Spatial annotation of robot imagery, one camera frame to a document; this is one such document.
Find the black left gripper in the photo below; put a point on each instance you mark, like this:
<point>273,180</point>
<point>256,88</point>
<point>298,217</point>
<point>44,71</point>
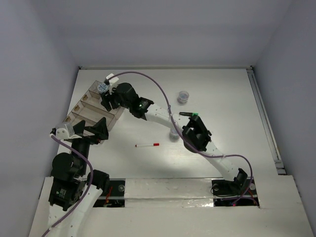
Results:
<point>100,128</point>

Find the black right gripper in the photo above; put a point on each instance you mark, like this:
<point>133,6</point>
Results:
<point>105,102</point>

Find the blue-lidded cleaning gel jar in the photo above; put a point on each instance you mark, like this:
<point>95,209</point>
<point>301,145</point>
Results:
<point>102,88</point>

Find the clear jar of paper clips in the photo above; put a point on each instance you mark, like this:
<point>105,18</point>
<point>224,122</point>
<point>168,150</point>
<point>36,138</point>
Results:
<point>173,135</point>

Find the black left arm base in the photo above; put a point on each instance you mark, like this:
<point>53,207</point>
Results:
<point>114,197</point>

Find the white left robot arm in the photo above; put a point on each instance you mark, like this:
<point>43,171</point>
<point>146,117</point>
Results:
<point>76,185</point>

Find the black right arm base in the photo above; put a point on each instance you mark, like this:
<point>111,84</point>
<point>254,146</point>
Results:
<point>226,194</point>

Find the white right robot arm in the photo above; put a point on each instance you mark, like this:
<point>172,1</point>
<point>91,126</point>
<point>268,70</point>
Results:
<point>195,135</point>

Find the clear three-bin organizer tray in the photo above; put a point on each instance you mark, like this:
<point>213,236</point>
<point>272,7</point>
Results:
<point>89,109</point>

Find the red-capped white marker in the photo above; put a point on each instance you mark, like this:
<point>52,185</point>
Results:
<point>147,145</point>

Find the green-capped black highlighter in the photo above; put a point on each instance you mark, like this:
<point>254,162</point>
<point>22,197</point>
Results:
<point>188,114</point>

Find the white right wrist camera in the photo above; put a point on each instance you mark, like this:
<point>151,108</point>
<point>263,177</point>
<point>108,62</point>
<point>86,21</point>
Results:
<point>111,82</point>

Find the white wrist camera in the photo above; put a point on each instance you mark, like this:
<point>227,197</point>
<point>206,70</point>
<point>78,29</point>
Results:
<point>111,82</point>
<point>64,131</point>

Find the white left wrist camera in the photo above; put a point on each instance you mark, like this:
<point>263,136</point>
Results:
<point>64,131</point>

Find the metal rail on table edge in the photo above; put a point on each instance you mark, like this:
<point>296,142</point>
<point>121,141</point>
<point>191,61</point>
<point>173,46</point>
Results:
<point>266,123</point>

